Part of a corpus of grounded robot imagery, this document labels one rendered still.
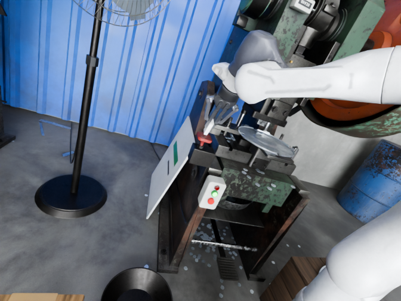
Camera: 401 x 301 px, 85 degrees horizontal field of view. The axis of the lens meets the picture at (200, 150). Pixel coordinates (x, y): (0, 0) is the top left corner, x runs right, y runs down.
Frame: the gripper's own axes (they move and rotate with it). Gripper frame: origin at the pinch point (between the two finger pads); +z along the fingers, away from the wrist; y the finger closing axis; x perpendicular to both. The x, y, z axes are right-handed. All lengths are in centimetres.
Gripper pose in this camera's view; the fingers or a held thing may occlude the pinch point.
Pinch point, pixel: (208, 126)
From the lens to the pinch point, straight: 87.2
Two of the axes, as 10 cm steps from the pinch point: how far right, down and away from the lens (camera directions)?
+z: -3.7, 5.7, 7.3
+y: 9.3, 2.4, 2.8
